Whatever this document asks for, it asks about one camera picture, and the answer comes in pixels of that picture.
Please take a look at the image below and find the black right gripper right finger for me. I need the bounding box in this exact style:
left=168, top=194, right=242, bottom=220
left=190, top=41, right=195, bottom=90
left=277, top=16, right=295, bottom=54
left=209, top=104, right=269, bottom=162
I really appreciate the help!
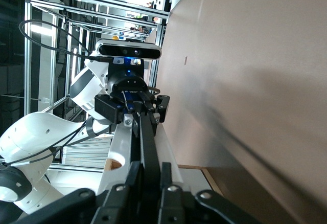
left=157, top=162, right=259, bottom=224

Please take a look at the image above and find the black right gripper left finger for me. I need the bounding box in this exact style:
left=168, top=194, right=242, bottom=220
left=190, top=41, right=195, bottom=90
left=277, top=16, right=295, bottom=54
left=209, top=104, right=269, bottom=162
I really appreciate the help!
left=15, top=161, right=142, bottom=224

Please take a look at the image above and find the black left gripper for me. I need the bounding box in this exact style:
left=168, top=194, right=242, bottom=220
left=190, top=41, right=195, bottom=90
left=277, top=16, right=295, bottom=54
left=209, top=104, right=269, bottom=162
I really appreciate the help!
left=94, top=63, right=171, bottom=125

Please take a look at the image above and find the white-fronted wooden drawer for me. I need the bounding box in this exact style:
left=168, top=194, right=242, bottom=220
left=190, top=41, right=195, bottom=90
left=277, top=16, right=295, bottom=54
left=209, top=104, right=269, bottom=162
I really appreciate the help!
left=96, top=121, right=185, bottom=194

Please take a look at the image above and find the wooden drawer cabinet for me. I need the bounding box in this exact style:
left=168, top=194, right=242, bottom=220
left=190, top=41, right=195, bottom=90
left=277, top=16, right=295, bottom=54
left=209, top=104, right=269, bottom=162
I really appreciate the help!
left=48, top=137, right=223, bottom=197

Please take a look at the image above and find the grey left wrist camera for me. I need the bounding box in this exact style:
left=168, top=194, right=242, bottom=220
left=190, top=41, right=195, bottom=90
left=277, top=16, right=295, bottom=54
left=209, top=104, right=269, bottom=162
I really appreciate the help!
left=95, top=39, right=162, bottom=61

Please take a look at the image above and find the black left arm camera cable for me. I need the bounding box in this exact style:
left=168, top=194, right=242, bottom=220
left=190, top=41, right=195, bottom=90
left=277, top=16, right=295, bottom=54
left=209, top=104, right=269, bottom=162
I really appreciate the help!
left=18, top=18, right=113, bottom=61

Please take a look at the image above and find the black left arm gripper cable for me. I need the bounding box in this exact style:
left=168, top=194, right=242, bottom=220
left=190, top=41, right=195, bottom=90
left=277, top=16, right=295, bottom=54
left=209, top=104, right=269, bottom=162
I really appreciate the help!
left=0, top=120, right=88, bottom=166

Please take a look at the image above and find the aluminium profile frame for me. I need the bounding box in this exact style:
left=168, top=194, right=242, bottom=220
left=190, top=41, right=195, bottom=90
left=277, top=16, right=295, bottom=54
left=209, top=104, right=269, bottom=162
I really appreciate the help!
left=0, top=0, right=171, bottom=122

